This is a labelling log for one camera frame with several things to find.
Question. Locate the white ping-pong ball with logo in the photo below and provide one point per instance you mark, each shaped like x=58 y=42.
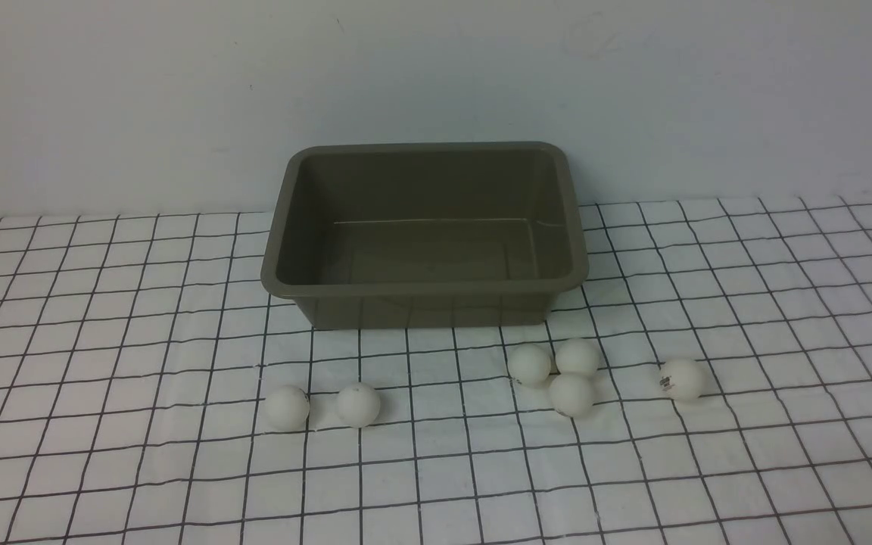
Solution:
x=682 y=379

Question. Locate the olive green plastic bin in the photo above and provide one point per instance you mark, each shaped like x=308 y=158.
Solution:
x=413 y=236

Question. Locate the white checkered tablecloth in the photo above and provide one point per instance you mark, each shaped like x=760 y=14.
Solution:
x=136 y=352

